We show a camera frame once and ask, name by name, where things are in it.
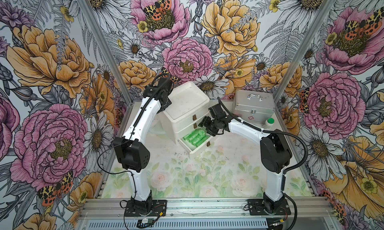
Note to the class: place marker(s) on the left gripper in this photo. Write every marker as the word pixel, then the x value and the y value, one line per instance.
pixel 169 103

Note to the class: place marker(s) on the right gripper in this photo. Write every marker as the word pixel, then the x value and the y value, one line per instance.
pixel 205 122

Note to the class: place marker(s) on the green roll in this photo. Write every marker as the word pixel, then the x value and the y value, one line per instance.
pixel 203 133
pixel 201 141
pixel 195 137
pixel 187 136

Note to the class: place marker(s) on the white plastic drawer unit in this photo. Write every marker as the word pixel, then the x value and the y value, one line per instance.
pixel 189 105

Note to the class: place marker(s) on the green roll top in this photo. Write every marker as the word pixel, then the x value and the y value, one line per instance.
pixel 187 136

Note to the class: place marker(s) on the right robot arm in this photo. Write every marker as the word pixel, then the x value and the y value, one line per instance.
pixel 274 150

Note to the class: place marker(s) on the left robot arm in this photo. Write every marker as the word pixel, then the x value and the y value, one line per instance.
pixel 130 149

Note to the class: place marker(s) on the silver aluminium case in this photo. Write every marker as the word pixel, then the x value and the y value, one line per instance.
pixel 253 107

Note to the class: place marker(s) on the white bottle green cap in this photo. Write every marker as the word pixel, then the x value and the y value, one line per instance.
pixel 269 123

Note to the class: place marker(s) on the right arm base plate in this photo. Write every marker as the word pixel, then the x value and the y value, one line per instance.
pixel 261 207

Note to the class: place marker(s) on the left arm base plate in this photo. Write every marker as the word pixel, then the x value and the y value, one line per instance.
pixel 150 208

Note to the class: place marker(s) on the aluminium front rail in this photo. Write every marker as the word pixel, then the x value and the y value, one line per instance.
pixel 306 213

